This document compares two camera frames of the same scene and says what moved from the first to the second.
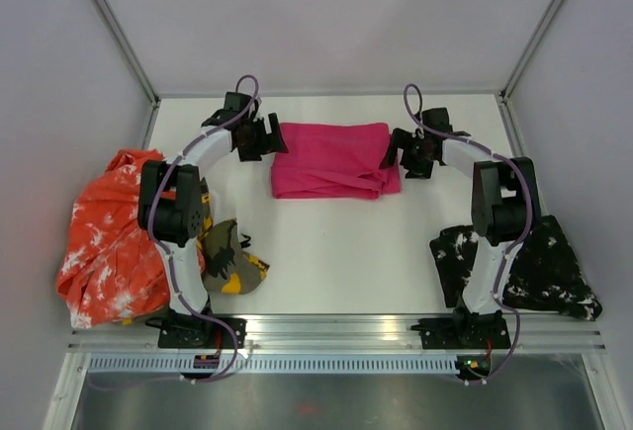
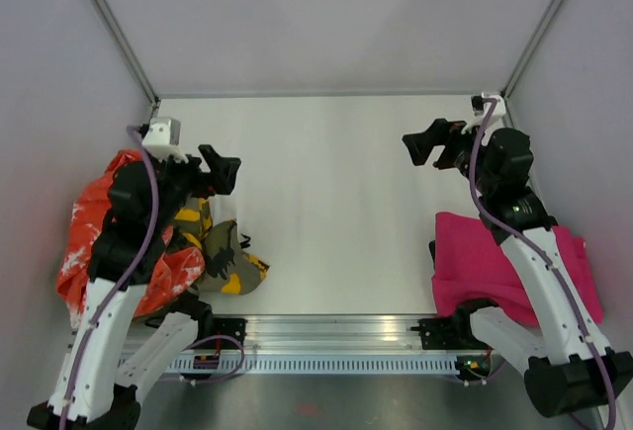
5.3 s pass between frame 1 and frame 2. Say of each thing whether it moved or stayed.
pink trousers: moved
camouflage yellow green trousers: stayed
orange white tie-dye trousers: stayed
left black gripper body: moved
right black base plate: stayed
